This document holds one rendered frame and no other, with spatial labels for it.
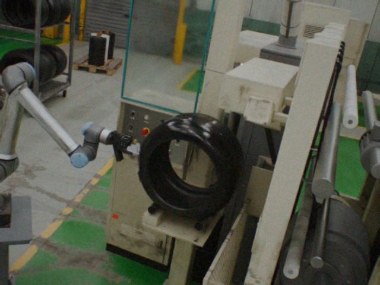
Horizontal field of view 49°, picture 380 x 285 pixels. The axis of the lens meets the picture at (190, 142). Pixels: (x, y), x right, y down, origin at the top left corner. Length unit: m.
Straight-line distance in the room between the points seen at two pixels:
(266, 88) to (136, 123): 1.47
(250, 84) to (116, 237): 2.03
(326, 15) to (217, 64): 3.39
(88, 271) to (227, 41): 1.96
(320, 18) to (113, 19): 7.46
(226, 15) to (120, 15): 9.73
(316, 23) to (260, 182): 3.49
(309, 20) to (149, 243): 3.53
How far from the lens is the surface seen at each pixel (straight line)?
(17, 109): 2.59
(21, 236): 2.63
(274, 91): 1.68
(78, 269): 3.33
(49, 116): 2.38
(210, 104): 2.42
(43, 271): 3.32
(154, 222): 2.38
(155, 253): 3.28
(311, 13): 5.60
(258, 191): 2.43
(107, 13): 12.10
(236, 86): 1.71
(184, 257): 2.89
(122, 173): 3.10
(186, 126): 2.10
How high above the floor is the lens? 2.12
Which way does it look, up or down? 21 degrees down
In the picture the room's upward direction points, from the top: 10 degrees clockwise
